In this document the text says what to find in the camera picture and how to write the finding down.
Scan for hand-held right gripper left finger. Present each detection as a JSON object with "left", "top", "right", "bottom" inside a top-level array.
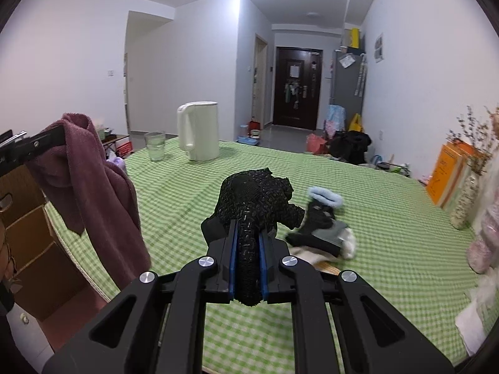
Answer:
[{"left": 41, "top": 220, "right": 239, "bottom": 374}]

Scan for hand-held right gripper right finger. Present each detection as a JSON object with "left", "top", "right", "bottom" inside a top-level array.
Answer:
[{"left": 257, "top": 230, "right": 457, "bottom": 374}]

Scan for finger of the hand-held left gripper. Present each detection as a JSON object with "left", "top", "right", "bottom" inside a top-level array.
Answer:
[{"left": 23, "top": 125, "right": 66, "bottom": 163}]

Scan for beige cloth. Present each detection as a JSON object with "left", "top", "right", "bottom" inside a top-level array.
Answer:
[{"left": 290, "top": 245, "right": 341, "bottom": 267}]

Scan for black knit glove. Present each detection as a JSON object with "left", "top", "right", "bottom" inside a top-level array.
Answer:
[{"left": 201, "top": 167, "right": 305, "bottom": 308}]

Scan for grey black glove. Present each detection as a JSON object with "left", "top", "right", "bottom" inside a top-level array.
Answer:
[{"left": 286, "top": 218, "right": 348, "bottom": 251}]

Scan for maroon towel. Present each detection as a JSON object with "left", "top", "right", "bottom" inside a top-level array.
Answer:
[{"left": 25, "top": 113, "right": 152, "bottom": 289}]

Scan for black glove blue fluffy cuff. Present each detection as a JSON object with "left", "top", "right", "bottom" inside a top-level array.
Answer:
[{"left": 307, "top": 186, "right": 344, "bottom": 223}]

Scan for white fluffy sock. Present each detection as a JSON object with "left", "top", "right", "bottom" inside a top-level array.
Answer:
[{"left": 338, "top": 228, "right": 358, "bottom": 260}]

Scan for brown cardboard box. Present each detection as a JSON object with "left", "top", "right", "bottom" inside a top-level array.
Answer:
[{"left": 6, "top": 204, "right": 108, "bottom": 320}]

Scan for person's left hand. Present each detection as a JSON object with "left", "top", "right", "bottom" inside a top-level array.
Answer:
[{"left": 0, "top": 220, "right": 17, "bottom": 283}]

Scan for clear drinking glass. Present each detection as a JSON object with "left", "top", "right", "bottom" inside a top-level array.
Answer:
[{"left": 144, "top": 131, "right": 166, "bottom": 162}]

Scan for green checked tablecloth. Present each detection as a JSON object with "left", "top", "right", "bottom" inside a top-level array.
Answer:
[{"left": 45, "top": 138, "right": 492, "bottom": 374}]

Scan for cream electric kettle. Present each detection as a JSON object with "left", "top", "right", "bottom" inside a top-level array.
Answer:
[{"left": 177, "top": 101, "right": 220, "bottom": 161}]

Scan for pink red plastic bag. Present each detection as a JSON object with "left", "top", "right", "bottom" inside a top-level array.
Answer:
[{"left": 307, "top": 133, "right": 330, "bottom": 154}]

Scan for black bag on floor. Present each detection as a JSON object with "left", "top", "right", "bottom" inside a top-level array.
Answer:
[{"left": 331, "top": 130, "right": 373, "bottom": 164}]

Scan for dark brown entrance door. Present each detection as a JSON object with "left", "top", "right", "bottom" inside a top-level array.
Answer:
[{"left": 273, "top": 46, "right": 324, "bottom": 131}]

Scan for blue patterned bag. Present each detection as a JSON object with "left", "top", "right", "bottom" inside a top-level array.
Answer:
[{"left": 325, "top": 104, "right": 346, "bottom": 141}]

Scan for grey refrigerator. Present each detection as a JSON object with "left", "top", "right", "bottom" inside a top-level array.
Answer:
[{"left": 331, "top": 49, "right": 365, "bottom": 125}]

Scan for orange paperback book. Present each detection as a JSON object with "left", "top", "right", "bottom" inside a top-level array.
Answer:
[
  {"left": 426, "top": 144, "right": 464, "bottom": 207},
  {"left": 444, "top": 142, "right": 481, "bottom": 211}
]

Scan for small floral vase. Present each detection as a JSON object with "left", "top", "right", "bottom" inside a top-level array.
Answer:
[{"left": 450, "top": 175, "right": 480, "bottom": 230}]

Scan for white hanging umbrella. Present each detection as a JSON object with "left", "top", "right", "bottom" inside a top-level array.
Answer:
[{"left": 355, "top": 55, "right": 367, "bottom": 96}]

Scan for white paper tissue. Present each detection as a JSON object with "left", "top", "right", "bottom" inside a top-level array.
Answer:
[{"left": 455, "top": 304, "right": 488, "bottom": 355}]

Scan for large pink ribbed vase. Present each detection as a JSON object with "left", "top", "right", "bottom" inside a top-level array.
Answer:
[{"left": 467, "top": 187, "right": 499, "bottom": 275}]

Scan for crumpled white tissue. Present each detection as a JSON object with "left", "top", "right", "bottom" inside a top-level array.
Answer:
[{"left": 468, "top": 273, "right": 499, "bottom": 312}]

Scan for dried berry twigs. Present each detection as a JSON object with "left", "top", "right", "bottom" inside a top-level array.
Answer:
[{"left": 446, "top": 105, "right": 492, "bottom": 178}]

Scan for items hanging on door handle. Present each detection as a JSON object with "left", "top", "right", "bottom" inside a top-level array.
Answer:
[{"left": 284, "top": 82, "right": 303, "bottom": 110}]

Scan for wooden interior door frame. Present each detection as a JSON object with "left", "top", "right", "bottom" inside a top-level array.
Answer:
[{"left": 253, "top": 33, "right": 269, "bottom": 125}]

